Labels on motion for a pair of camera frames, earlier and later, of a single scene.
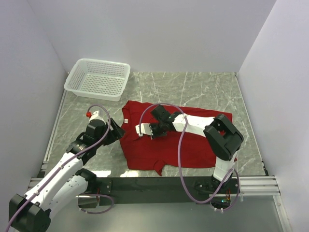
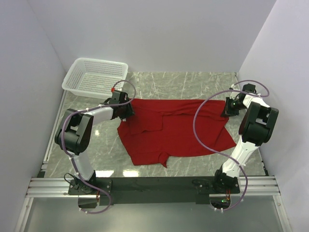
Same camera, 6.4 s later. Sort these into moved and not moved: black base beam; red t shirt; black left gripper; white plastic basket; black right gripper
Moved: red t shirt; black right gripper; black left gripper
Not moved: white plastic basket; black base beam
